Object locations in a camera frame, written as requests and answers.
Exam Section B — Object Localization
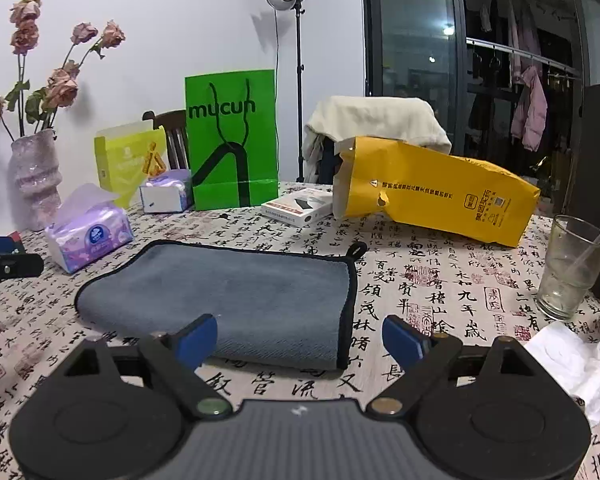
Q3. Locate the yellow paper mailer bag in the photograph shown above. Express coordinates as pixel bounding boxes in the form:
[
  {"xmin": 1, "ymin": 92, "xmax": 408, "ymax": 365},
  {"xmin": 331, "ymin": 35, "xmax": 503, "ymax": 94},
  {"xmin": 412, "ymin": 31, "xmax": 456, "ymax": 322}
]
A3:
[{"xmin": 332, "ymin": 136, "xmax": 540, "ymax": 247}]

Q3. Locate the small white-purple tissue pack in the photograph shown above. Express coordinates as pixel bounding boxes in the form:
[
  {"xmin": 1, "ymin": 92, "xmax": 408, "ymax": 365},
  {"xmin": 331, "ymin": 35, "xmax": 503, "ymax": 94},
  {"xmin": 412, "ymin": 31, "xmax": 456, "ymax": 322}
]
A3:
[{"xmin": 140, "ymin": 169, "xmax": 194, "ymax": 214}]

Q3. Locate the clear drinking glass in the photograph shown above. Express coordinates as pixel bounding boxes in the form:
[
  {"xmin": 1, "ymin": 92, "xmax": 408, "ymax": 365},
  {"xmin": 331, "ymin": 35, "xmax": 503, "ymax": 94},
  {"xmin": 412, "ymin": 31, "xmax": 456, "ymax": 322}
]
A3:
[{"xmin": 535, "ymin": 214, "xmax": 600, "ymax": 321}]

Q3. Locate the green mucun paper bag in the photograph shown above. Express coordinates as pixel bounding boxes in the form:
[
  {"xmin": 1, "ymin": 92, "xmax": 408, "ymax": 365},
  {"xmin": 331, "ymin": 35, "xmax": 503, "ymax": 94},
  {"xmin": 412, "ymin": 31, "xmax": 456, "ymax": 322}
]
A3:
[{"xmin": 185, "ymin": 70, "xmax": 278, "ymax": 210}]

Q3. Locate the dark wooden chair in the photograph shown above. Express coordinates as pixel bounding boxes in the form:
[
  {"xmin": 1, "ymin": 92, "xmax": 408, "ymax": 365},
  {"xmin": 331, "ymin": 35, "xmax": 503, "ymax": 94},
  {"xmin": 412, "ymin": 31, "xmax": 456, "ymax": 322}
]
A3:
[{"xmin": 142, "ymin": 110, "xmax": 189, "ymax": 169}]

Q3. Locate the metal clothes rail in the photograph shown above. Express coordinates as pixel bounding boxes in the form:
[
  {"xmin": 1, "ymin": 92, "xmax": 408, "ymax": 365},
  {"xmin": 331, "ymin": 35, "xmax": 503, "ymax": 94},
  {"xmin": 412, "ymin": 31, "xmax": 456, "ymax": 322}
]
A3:
[{"xmin": 465, "ymin": 37, "xmax": 581, "ymax": 78}]

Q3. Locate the calligraphy print tablecloth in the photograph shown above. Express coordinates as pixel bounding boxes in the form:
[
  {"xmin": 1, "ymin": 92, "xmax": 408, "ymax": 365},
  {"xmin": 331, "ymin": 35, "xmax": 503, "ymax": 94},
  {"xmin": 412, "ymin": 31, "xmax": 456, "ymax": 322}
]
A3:
[{"xmin": 0, "ymin": 181, "xmax": 600, "ymax": 480}]

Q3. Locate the yellow-green carton box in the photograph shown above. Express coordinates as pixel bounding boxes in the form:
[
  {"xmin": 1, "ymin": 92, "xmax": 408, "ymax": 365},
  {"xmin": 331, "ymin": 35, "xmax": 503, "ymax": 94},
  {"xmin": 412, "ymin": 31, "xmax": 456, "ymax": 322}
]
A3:
[{"xmin": 94, "ymin": 120, "xmax": 170, "ymax": 208}]

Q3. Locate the dark sliding glass door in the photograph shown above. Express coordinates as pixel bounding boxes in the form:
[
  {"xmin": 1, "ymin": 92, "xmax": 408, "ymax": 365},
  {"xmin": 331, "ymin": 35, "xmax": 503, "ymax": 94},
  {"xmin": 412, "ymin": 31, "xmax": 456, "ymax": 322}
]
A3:
[{"xmin": 363, "ymin": 0, "xmax": 467, "ymax": 155}]

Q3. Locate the white flat product box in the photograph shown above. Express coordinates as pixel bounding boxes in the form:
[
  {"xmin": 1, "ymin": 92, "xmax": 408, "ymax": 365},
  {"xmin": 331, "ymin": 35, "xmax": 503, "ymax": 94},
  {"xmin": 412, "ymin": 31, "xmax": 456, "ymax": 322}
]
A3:
[{"xmin": 260, "ymin": 188, "xmax": 332, "ymax": 228}]

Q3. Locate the pink textured ceramic vase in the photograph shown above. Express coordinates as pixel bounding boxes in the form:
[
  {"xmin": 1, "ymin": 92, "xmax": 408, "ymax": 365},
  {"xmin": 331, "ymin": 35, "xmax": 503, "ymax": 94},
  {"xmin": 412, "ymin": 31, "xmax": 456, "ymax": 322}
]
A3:
[{"xmin": 12, "ymin": 128, "xmax": 62, "ymax": 232}]

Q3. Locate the cream blanket on chair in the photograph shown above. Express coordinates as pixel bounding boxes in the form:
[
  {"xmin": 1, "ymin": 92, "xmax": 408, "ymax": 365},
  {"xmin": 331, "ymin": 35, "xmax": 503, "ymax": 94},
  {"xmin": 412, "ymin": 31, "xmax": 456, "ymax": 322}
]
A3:
[{"xmin": 302, "ymin": 96, "xmax": 452, "ymax": 183}]

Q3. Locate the dried pink roses bouquet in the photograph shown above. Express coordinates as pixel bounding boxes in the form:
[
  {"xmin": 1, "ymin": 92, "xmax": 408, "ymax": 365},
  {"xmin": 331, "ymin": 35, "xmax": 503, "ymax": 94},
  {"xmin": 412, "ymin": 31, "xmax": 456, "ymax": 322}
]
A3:
[{"xmin": 0, "ymin": 0, "xmax": 128, "ymax": 142}]

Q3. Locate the glass straw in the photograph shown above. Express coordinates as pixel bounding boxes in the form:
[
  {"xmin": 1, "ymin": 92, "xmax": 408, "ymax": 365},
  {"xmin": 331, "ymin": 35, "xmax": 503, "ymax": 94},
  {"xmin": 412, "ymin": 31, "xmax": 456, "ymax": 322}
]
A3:
[{"xmin": 559, "ymin": 216, "xmax": 600, "ymax": 288}]

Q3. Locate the purple and grey microfiber towel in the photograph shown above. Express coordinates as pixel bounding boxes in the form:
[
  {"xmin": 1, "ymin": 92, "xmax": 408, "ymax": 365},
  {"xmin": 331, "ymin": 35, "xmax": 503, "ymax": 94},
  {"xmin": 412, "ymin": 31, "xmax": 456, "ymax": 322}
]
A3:
[{"xmin": 74, "ymin": 240, "xmax": 367, "ymax": 372}]

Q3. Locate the purple tissue pack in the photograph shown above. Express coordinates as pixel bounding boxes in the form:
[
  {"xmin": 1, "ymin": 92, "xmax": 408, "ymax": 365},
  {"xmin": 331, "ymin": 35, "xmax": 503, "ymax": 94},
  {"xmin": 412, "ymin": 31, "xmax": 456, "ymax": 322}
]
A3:
[{"xmin": 44, "ymin": 183, "xmax": 134, "ymax": 274}]

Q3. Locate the crumpled white paper tissue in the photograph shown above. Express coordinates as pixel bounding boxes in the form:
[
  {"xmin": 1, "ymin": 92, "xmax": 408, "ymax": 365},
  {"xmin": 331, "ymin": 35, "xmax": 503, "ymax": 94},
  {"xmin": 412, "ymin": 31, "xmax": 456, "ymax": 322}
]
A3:
[{"xmin": 524, "ymin": 322, "xmax": 600, "ymax": 427}]

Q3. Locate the studio lamp on stand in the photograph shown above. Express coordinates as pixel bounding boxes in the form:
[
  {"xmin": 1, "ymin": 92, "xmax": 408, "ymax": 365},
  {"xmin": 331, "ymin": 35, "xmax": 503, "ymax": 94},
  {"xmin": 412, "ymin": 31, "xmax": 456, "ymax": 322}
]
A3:
[{"xmin": 264, "ymin": 0, "xmax": 313, "ymax": 184}]

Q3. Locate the pink jacket on rack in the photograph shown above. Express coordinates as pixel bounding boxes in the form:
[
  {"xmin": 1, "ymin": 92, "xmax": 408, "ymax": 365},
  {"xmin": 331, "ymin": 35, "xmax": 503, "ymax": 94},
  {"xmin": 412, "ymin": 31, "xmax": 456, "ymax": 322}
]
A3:
[{"xmin": 510, "ymin": 66, "xmax": 547, "ymax": 152}]

